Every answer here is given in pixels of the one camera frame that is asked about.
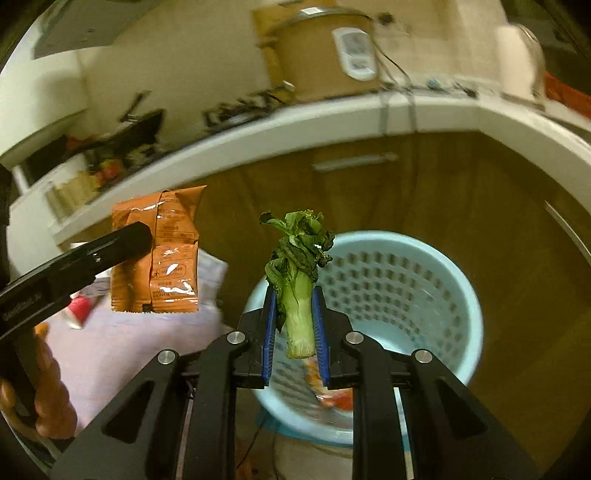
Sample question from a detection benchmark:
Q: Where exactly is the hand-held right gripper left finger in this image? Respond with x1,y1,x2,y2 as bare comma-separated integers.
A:
50,286,278,480

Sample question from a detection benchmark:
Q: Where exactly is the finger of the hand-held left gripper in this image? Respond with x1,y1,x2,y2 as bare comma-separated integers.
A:
69,222,154,283

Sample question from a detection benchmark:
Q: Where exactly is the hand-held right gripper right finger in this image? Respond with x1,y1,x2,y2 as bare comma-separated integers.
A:
311,285,539,480

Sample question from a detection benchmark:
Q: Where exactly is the green bok choy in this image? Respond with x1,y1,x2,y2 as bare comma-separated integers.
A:
259,210,336,360

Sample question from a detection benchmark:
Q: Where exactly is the orange snack packet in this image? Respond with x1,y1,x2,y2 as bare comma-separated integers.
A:
111,185,207,313

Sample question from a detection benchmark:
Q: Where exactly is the light blue plastic basket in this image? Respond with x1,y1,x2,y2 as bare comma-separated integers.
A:
241,231,484,446

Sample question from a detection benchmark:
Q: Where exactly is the person's left hand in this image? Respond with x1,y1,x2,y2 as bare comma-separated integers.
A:
0,323,78,441

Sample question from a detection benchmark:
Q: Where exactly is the red white packet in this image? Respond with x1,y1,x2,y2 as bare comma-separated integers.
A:
67,294,101,329

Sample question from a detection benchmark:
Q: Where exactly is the red orange wrapper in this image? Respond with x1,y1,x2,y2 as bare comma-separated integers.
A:
304,359,356,412

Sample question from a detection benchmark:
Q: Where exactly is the beige slotted holder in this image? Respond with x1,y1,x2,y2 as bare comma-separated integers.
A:
45,172,101,219

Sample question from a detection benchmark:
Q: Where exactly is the white plastic wrapper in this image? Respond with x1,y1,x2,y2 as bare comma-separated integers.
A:
194,249,230,326

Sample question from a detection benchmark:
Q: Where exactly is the pink patterned cloth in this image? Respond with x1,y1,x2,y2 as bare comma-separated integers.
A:
25,240,262,441

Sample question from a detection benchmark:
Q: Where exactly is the black wok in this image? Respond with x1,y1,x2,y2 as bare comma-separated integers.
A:
117,91,166,141

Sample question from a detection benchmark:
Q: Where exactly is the black gas hob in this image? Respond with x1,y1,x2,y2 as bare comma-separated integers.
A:
202,89,296,129

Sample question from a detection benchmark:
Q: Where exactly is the grey range hood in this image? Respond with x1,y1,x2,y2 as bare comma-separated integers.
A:
31,0,155,60

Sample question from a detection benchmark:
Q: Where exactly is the brown rice cooker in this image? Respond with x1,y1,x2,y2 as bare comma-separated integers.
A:
264,6,385,103

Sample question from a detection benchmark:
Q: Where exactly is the white electric kettle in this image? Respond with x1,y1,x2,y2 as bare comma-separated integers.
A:
495,22,549,101

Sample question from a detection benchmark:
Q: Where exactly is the silver cabinet handle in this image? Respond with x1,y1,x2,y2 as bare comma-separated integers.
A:
312,153,399,173
544,200,591,265

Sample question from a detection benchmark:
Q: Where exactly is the black power cable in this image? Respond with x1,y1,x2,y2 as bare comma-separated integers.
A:
373,33,420,134

